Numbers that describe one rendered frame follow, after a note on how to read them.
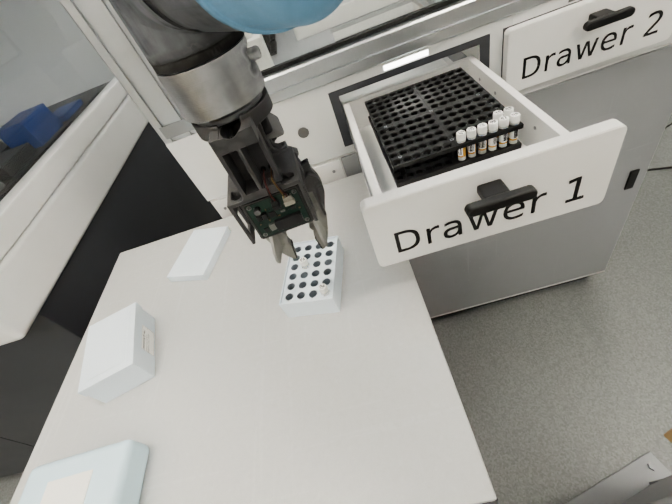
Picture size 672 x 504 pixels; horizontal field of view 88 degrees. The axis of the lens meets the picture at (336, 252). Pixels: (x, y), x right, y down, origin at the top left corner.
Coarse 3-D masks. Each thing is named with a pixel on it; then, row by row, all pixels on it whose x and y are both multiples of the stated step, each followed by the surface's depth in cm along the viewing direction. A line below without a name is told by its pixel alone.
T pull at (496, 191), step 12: (480, 192) 38; (492, 192) 37; (504, 192) 37; (516, 192) 36; (528, 192) 36; (468, 204) 37; (480, 204) 37; (492, 204) 36; (504, 204) 37; (468, 216) 37
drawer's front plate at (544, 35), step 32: (608, 0) 56; (640, 0) 57; (512, 32) 58; (544, 32) 58; (576, 32) 59; (608, 32) 59; (640, 32) 60; (512, 64) 61; (544, 64) 62; (576, 64) 63
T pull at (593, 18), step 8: (624, 8) 54; (632, 8) 54; (592, 16) 56; (600, 16) 55; (608, 16) 54; (616, 16) 54; (624, 16) 55; (584, 24) 56; (592, 24) 55; (600, 24) 55
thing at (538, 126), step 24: (432, 72) 64; (480, 72) 59; (360, 96) 66; (504, 96) 54; (360, 120) 69; (528, 120) 49; (552, 120) 45; (360, 144) 55; (528, 144) 51; (384, 168) 59
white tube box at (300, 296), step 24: (312, 240) 58; (336, 240) 56; (288, 264) 56; (312, 264) 55; (336, 264) 53; (288, 288) 54; (312, 288) 51; (336, 288) 51; (288, 312) 52; (312, 312) 52
